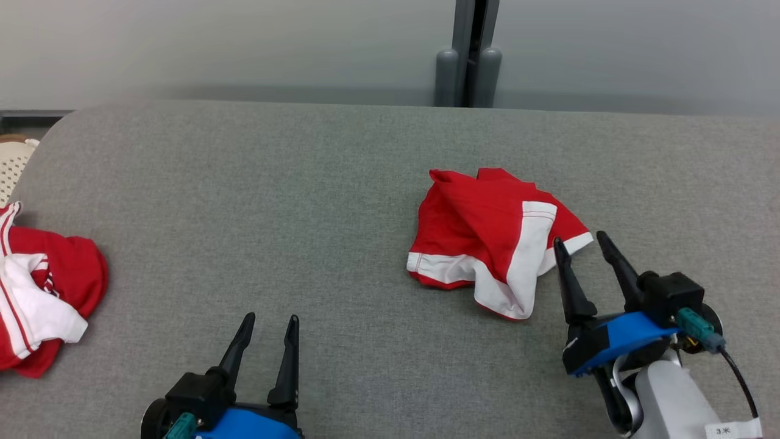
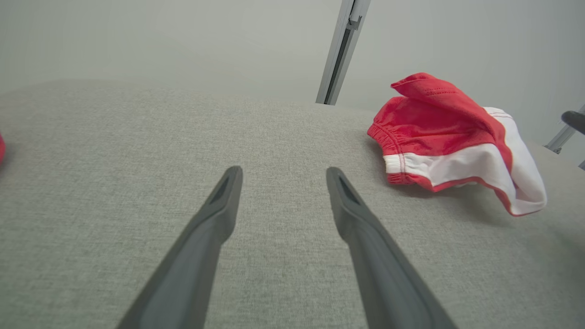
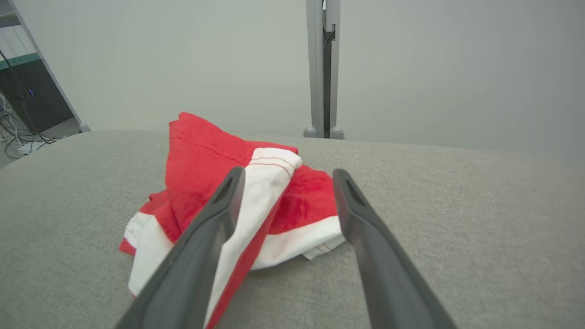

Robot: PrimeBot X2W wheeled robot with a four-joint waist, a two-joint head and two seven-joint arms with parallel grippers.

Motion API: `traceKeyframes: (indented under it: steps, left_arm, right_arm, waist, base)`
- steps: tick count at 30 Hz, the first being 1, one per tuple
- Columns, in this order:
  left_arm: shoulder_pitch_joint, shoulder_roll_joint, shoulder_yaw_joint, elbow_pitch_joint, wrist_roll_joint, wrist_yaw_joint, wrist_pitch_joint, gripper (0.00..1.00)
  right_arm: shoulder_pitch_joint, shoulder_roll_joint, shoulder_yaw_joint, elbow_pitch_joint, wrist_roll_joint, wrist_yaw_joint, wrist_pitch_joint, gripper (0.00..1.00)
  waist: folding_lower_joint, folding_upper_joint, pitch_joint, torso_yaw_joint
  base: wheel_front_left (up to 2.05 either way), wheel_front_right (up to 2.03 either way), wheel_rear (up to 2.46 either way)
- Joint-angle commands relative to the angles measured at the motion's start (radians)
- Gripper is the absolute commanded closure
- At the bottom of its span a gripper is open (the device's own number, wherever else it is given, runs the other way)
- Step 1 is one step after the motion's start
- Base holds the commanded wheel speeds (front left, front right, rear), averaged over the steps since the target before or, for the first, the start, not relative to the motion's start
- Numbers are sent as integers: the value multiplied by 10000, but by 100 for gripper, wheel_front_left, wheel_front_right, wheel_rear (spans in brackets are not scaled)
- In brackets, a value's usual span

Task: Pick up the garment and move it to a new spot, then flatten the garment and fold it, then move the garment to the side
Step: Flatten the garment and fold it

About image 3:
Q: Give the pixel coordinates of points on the white power strip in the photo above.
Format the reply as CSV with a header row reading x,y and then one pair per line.
x,y
33,147

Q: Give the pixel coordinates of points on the red and white jersey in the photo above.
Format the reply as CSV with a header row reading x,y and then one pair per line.
x,y
201,155

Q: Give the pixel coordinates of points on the black cabinet with green top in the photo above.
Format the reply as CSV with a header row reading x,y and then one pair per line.
x,y
36,100

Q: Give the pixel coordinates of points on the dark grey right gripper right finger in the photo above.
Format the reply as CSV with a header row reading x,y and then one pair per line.
x,y
388,283

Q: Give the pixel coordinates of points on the grey partition post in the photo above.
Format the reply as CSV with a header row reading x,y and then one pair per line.
x,y
84,127
335,91
315,68

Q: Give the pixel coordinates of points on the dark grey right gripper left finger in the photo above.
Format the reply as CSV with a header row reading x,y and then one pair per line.
x,y
192,269

